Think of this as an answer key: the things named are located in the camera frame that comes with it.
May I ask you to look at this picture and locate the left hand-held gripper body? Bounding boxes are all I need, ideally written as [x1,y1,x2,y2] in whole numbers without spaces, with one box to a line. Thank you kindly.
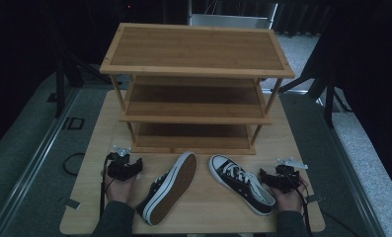
[105,144,139,182]

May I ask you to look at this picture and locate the three-tier wooden shoe rack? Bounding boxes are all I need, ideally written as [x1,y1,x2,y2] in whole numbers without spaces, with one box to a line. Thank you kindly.
[99,22,296,156]

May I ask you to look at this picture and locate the black cable loop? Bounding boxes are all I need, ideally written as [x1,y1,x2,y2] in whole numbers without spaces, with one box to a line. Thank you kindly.
[62,151,87,177]

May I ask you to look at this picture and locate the left hand-held gripper cable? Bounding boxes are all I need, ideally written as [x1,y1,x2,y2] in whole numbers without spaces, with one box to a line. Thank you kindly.
[99,153,115,219]

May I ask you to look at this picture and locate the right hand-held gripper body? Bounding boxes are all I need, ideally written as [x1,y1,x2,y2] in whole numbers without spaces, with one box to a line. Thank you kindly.
[272,157,309,195]

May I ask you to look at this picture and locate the white board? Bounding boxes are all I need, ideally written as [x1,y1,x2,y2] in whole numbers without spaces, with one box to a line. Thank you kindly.
[187,2,279,31]

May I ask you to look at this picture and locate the thin black floor cable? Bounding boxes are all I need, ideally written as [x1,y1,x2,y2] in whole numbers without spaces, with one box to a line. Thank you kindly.
[320,208,363,237]

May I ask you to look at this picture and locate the grey tape piece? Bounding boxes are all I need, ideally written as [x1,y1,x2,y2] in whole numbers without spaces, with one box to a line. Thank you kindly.
[306,194,325,204]
[64,197,82,210]

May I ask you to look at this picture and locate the black metal stand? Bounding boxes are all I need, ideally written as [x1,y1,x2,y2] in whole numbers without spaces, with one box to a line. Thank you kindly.
[49,29,122,119]
[277,29,353,128]

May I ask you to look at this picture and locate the person's right hand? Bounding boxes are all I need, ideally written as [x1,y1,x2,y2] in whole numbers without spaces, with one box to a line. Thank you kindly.
[270,177,312,213]

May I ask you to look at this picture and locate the metal floor rail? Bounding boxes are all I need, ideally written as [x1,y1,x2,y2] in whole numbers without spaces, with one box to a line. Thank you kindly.
[0,87,83,237]
[262,88,387,237]

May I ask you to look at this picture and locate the black canvas sneaker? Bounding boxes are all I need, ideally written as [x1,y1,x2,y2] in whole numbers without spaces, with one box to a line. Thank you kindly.
[135,151,198,227]
[207,154,277,217]

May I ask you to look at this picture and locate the right hand-held gripper cable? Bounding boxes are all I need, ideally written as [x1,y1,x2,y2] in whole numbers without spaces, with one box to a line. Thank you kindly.
[281,168,314,237]

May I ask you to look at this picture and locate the person's left hand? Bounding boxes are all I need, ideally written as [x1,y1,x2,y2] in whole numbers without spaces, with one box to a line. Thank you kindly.
[102,169,139,207]

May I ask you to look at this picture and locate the hand-held gripper cable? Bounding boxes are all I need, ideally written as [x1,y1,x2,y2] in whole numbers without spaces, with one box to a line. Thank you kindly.
[281,168,314,237]
[99,153,115,219]

